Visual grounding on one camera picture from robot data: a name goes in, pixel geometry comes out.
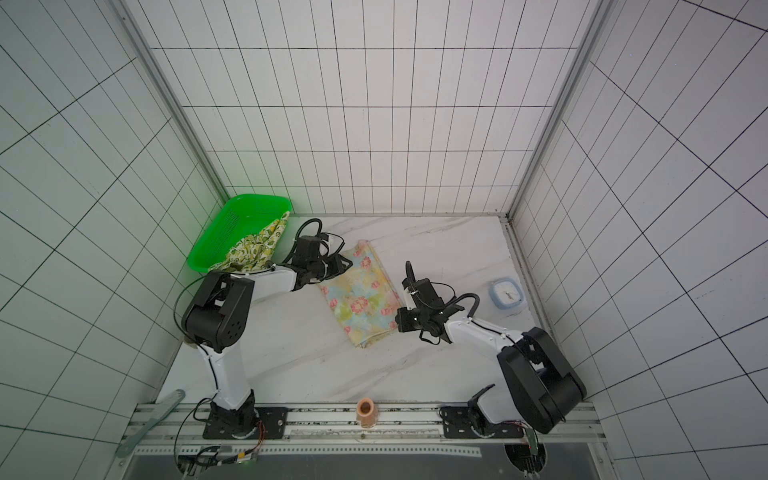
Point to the translucent green strip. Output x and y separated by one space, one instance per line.
159 413

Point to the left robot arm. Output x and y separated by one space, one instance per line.
217 317

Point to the left electronics board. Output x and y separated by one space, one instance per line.
210 457

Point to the blue rimmed container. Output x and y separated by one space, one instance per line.
507 294

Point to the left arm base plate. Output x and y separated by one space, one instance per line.
266 422

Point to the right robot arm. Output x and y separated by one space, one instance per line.
540 385

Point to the pastel floral skirt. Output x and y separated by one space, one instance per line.
363 300

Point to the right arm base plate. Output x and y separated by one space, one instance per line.
464 422

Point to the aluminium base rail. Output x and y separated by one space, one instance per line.
329 428

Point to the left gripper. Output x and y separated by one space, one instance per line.
327 267

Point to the electronics board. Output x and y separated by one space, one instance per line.
529 456
210 457

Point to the green plastic basket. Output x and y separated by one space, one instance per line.
241 216

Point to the green lemon print skirt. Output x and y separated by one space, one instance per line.
254 252

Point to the right electronics board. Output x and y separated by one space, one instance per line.
529 456

